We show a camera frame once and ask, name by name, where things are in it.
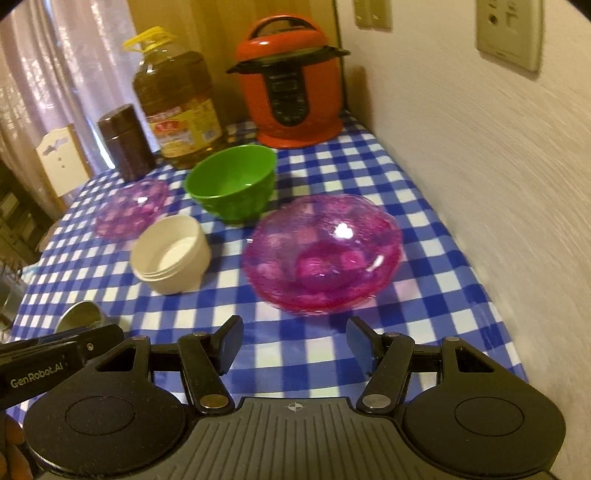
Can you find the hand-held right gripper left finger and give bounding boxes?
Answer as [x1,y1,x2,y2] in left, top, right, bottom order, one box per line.
[95,315,245,411]

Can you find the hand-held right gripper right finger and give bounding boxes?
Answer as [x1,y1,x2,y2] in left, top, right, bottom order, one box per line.
[346,316,497,414]

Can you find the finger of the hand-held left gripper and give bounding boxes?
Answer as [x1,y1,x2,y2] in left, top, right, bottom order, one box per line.
[74,324,124,366]

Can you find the steel bowl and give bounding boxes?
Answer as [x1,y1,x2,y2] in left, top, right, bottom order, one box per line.
[54,300,114,334]

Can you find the large pink glass bowl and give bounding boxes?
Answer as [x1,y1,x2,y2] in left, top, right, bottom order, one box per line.
[242,194,403,315]

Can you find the cream white bowl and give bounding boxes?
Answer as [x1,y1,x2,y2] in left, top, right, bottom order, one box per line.
[130,215,212,295]

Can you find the small pink glass plate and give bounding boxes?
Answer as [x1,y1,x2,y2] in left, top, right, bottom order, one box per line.
[93,179,170,241]

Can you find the green plastic bowl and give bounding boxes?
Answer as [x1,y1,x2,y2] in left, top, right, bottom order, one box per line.
[185,144,279,226]

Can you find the person's left hand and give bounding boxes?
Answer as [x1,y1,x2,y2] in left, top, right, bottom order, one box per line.
[0,414,36,480]

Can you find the blue white checked tablecloth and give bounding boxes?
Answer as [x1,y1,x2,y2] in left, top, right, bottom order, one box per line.
[9,110,529,402]

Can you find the white wooden chair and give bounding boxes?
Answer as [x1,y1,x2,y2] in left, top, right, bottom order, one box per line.
[36,124,94,214]

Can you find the brown cylindrical canister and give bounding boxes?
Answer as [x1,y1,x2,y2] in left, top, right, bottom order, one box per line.
[98,104,158,183]

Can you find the cooking oil bottle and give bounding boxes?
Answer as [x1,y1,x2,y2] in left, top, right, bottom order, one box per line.
[122,25,225,171]

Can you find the red electric pressure cooker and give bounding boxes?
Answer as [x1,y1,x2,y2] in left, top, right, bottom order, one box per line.
[225,14,352,149]

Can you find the sheer curtain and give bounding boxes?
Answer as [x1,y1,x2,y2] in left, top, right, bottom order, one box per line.
[0,0,139,178]

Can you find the beige wall light switches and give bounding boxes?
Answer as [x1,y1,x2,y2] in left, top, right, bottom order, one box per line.
[352,0,394,30]

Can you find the beige wall socket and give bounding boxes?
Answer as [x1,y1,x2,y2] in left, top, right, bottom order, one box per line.
[475,0,544,73]

